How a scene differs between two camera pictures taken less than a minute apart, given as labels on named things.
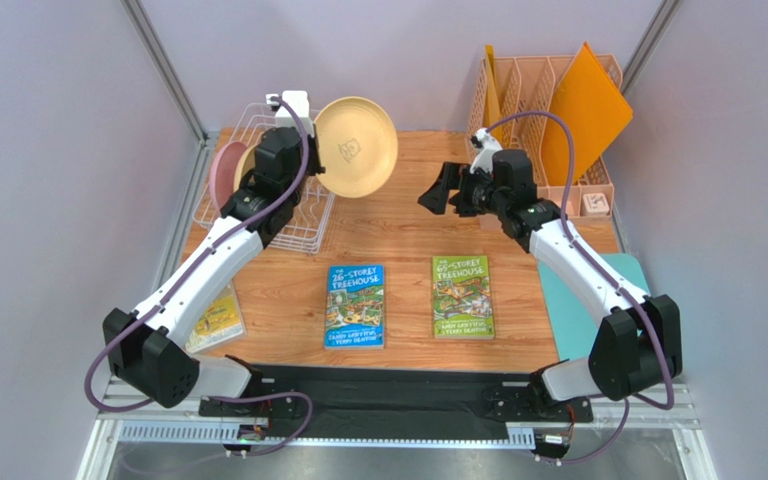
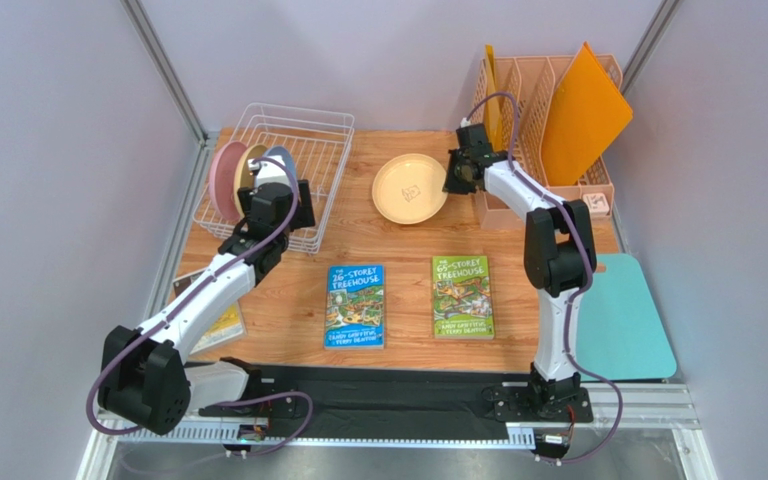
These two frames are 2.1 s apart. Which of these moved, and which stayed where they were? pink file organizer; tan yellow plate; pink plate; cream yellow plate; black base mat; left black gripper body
Moved: cream yellow plate; left black gripper body
Stayed: black base mat; tan yellow plate; pink file organizer; pink plate
